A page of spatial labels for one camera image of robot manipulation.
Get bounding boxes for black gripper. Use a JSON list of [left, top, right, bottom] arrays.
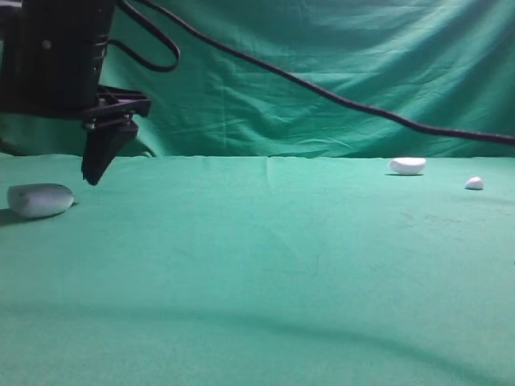
[[1, 1, 150, 186]]

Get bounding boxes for white bluetooth earphone case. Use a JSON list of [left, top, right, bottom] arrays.
[[6, 183, 75, 219]]

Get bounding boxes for green table cloth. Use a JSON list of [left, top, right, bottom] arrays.
[[1, 155, 514, 385]]

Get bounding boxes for green backdrop curtain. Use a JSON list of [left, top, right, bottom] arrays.
[[0, 0, 515, 160]]

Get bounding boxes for small white earbud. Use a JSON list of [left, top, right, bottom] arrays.
[[464, 176, 484, 191]]

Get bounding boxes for looped black cable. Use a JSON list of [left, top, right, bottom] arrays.
[[107, 0, 182, 74]]

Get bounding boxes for long black cable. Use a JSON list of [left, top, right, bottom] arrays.
[[138, 0, 515, 146]]

